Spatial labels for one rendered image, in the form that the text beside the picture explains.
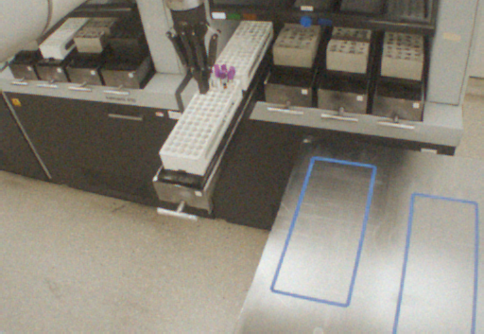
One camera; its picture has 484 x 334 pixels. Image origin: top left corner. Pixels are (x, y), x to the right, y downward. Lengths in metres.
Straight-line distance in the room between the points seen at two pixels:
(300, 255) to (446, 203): 0.33
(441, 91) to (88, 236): 1.58
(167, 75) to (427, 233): 0.98
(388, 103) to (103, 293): 1.32
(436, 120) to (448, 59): 0.17
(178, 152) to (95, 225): 1.17
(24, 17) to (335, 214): 0.69
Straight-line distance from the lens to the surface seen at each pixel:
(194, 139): 1.05
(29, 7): 0.48
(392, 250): 0.89
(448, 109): 1.34
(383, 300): 0.84
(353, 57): 1.25
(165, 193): 1.09
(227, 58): 1.30
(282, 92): 1.28
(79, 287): 1.99
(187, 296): 1.81
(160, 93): 1.45
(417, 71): 1.26
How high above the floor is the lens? 1.56
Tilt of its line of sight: 44 degrees down
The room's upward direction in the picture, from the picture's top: 11 degrees counter-clockwise
